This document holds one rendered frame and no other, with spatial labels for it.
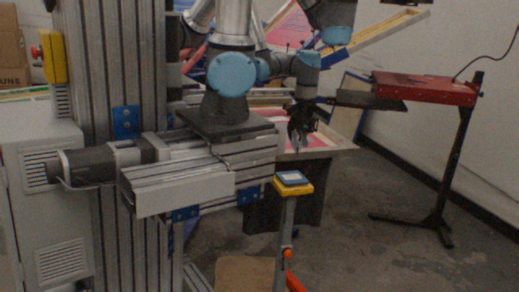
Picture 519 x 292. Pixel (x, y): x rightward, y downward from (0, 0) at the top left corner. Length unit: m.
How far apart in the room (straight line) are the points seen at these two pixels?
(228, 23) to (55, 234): 0.75
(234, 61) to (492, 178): 2.91
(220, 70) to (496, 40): 2.87
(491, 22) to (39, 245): 3.29
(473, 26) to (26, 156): 3.31
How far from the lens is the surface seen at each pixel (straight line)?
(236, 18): 0.96
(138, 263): 1.47
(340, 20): 1.02
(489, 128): 3.59
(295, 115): 1.37
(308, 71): 1.32
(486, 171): 3.64
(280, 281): 1.75
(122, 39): 1.18
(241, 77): 0.96
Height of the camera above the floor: 1.63
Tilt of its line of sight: 22 degrees down
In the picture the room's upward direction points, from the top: 5 degrees clockwise
